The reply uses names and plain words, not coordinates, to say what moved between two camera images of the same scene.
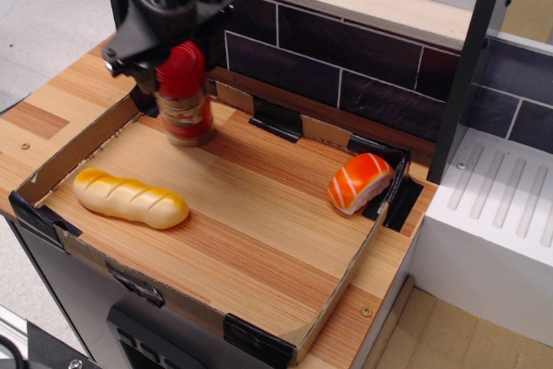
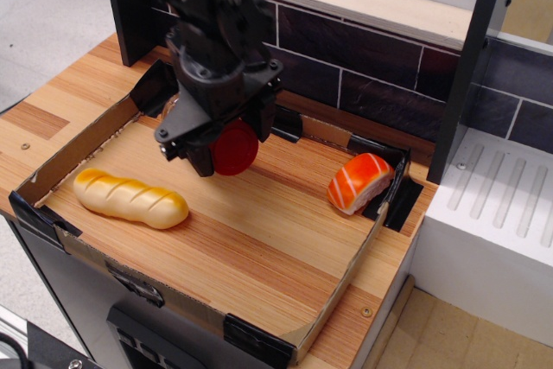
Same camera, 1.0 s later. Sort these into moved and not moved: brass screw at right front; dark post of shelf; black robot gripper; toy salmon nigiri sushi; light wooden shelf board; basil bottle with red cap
Moved: black robot gripper; basil bottle with red cap
Not moved: dark post of shelf; brass screw at right front; light wooden shelf board; toy salmon nigiri sushi
